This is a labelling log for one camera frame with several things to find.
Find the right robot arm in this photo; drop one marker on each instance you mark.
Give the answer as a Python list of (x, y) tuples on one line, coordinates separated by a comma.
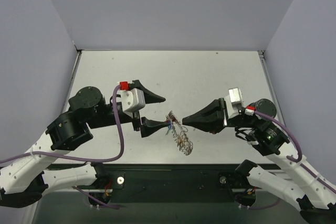
[(307, 191)]

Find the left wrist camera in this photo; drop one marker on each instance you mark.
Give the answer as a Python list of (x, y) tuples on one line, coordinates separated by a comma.
[(132, 99)]

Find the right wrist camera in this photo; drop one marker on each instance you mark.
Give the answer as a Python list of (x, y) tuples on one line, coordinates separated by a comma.
[(235, 104)]

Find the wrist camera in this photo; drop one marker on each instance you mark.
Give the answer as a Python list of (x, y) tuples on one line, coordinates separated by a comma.
[(235, 104), (132, 99)]

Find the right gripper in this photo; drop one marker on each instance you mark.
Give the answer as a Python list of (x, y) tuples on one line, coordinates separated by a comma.
[(223, 115)]

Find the metal keyring disc with rings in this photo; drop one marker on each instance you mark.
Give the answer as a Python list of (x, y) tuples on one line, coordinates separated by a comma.
[(179, 133)]

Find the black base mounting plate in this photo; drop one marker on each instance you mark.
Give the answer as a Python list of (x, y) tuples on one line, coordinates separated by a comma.
[(175, 183)]

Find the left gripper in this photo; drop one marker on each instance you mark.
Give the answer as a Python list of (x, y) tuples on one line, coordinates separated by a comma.
[(136, 120)]

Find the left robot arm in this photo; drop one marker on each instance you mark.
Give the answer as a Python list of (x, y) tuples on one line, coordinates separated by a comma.
[(26, 178)]

